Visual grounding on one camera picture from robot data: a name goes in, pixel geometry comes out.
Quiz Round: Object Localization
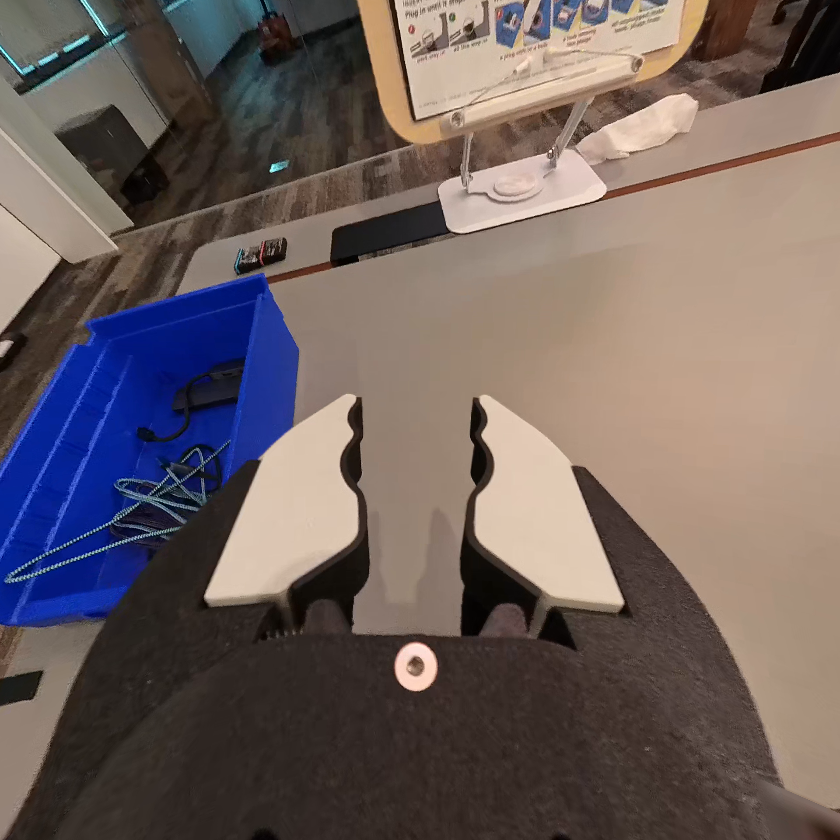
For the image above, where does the black flat panel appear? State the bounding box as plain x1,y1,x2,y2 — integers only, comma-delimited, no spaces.
330,200,454,268

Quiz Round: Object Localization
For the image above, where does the wooden document stand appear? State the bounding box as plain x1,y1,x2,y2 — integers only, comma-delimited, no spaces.
357,0,710,235

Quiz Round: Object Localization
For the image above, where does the wooden post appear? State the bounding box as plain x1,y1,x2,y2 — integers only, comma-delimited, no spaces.
689,0,765,61

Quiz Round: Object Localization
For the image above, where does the teal braided cable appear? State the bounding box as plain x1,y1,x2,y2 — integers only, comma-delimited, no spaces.
3,438,232,585

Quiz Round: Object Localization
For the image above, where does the purple braided usb cable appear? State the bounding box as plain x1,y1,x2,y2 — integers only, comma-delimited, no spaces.
110,508,188,544

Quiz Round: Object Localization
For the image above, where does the grey usb hub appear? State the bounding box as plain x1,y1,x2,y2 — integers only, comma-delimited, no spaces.
172,359,245,413

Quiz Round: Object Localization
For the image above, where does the crumpled white paper towel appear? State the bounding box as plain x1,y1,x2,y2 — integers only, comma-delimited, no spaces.
576,93,700,166

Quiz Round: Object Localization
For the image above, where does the printed instruction sheet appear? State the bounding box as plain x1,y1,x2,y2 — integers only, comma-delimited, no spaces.
390,0,685,122

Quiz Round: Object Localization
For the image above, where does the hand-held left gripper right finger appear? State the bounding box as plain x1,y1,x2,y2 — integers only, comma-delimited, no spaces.
461,395,624,616

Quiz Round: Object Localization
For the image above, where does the blue plastic bin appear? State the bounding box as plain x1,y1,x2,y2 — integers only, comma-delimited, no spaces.
0,272,301,627

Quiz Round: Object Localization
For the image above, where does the black hub cable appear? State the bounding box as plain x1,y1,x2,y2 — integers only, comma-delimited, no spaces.
136,403,193,444

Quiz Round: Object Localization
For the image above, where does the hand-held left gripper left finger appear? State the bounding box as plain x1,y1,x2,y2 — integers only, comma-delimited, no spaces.
205,394,370,608

